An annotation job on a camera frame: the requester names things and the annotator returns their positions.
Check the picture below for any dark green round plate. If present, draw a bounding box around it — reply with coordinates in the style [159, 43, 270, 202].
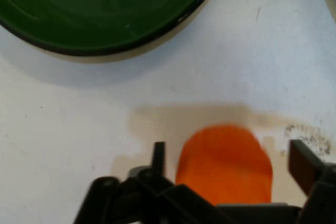
[0, 0, 226, 57]

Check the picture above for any orange carrot chunk toy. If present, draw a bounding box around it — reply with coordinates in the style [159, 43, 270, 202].
[175, 123, 274, 206]

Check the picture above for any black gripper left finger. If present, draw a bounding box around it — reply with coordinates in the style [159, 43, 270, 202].
[72, 141, 229, 224]

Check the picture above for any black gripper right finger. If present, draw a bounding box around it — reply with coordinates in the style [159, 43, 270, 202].
[287, 139, 336, 224]

